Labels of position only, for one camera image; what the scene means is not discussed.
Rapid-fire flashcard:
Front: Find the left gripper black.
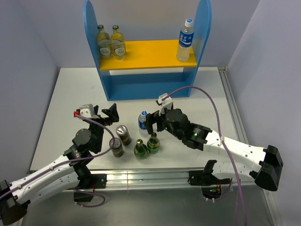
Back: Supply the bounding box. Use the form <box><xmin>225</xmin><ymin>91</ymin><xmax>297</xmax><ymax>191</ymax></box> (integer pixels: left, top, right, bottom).
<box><xmin>88</xmin><ymin>103</ymin><xmax>119</xmax><ymax>151</ymax></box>

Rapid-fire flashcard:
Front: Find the Pocari water bottle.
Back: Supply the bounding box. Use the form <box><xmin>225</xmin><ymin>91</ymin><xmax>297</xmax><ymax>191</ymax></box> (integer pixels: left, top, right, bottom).
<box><xmin>138</xmin><ymin>111</ymin><xmax>149</xmax><ymax>137</ymax></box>
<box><xmin>176</xmin><ymin>18</ymin><xmax>194</xmax><ymax>62</ymax></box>

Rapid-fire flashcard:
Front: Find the green glass bottle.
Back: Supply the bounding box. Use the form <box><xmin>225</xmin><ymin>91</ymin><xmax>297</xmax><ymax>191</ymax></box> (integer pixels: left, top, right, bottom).
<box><xmin>134</xmin><ymin>139</ymin><xmax>149</xmax><ymax>160</ymax></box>
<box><xmin>147</xmin><ymin>132</ymin><xmax>160</xmax><ymax>154</ymax></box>

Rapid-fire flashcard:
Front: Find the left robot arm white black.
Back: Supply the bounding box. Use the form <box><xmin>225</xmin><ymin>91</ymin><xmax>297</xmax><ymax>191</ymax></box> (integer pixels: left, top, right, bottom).
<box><xmin>0</xmin><ymin>104</ymin><xmax>119</xmax><ymax>226</ymax></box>

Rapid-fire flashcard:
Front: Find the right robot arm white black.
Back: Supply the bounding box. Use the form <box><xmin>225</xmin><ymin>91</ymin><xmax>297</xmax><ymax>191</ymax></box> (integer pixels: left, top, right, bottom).
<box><xmin>144</xmin><ymin>109</ymin><xmax>284</xmax><ymax>191</ymax></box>

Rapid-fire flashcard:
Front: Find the blue shelf with yellow board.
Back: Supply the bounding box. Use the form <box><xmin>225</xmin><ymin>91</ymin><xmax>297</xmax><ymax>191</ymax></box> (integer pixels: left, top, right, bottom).
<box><xmin>83</xmin><ymin>0</ymin><xmax>212</xmax><ymax>101</ymax></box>

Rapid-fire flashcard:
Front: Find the black gold can rear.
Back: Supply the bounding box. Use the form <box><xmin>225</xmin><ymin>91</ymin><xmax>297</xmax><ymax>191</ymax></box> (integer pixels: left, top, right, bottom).
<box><xmin>116</xmin><ymin>125</ymin><xmax>132</xmax><ymax>146</ymax></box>

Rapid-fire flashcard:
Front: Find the black gold can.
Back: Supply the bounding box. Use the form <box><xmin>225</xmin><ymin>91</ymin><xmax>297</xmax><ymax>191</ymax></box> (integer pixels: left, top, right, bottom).
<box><xmin>109</xmin><ymin>137</ymin><xmax>124</xmax><ymax>158</ymax></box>
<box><xmin>116</xmin><ymin>125</ymin><xmax>132</xmax><ymax>146</ymax></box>

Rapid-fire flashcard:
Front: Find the black gold can front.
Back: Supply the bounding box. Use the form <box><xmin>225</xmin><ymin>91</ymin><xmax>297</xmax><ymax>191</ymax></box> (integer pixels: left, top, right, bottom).
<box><xmin>109</xmin><ymin>137</ymin><xmax>124</xmax><ymax>158</ymax></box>

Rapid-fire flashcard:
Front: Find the right yellow soda water bottle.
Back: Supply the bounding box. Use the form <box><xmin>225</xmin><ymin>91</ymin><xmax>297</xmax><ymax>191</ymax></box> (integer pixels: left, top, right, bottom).
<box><xmin>111</xmin><ymin>25</ymin><xmax>126</xmax><ymax>60</ymax></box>

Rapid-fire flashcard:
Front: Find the yellow soda water bottle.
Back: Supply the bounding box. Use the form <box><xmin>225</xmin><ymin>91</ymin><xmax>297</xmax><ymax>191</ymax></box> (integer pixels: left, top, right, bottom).
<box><xmin>111</xmin><ymin>25</ymin><xmax>126</xmax><ymax>60</ymax></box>
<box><xmin>96</xmin><ymin>24</ymin><xmax>112</xmax><ymax>59</ymax></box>

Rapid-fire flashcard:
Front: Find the left yellow soda water bottle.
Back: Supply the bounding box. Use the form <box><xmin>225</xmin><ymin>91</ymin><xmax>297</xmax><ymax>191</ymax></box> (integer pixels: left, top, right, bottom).
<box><xmin>96</xmin><ymin>24</ymin><xmax>112</xmax><ymax>59</ymax></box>

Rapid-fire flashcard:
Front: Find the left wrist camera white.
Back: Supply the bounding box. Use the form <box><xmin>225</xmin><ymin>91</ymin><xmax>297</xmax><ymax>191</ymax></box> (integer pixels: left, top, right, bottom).
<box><xmin>73</xmin><ymin>104</ymin><xmax>95</xmax><ymax>118</ymax></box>

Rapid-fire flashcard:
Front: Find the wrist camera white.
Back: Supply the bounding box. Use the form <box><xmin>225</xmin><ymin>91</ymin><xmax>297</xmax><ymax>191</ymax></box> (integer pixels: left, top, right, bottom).
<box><xmin>73</xmin><ymin>104</ymin><xmax>95</xmax><ymax>118</ymax></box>
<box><xmin>156</xmin><ymin>93</ymin><xmax>173</xmax><ymax>116</ymax></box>

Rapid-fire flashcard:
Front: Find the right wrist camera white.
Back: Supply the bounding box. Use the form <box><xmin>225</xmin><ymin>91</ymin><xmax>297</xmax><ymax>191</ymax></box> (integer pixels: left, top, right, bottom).
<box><xmin>156</xmin><ymin>93</ymin><xmax>173</xmax><ymax>116</ymax></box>

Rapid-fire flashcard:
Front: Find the aluminium rail frame front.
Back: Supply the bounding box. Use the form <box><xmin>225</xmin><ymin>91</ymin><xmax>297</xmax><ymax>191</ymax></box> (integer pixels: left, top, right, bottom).
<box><xmin>25</xmin><ymin>164</ymin><xmax>270</xmax><ymax>192</ymax></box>

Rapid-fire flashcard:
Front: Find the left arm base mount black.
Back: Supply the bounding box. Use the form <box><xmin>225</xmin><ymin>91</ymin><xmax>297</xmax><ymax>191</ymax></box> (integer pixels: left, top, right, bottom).
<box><xmin>73</xmin><ymin>174</ymin><xmax>107</xmax><ymax>203</ymax></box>

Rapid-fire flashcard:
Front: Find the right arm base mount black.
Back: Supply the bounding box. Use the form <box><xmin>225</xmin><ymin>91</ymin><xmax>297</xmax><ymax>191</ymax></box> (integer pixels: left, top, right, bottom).
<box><xmin>187</xmin><ymin>170</ymin><xmax>232</xmax><ymax>202</ymax></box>

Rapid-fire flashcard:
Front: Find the aluminium rail right side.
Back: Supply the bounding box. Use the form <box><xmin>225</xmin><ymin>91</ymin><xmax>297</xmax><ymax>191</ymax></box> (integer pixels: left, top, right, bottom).
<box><xmin>218</xmin><ymin>67</ymin><xmax>283</xmax><ymax>226</ymax></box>

